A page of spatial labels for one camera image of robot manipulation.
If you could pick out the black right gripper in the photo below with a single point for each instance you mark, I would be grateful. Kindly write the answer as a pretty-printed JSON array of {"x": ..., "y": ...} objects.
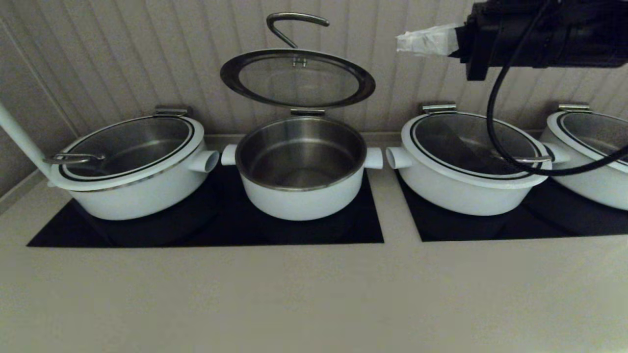
[{"x": 476, "y": 44}]

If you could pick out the black glass induction cooktop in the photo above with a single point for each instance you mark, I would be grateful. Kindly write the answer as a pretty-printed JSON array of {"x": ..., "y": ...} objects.
[
  {"x": 549, "y": 220},
  {"x": 196, "y": 230}
]

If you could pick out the white slanted pole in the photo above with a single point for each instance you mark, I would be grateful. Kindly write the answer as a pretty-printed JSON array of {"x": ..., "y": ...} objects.
[{"x": 22, "y": 137}]

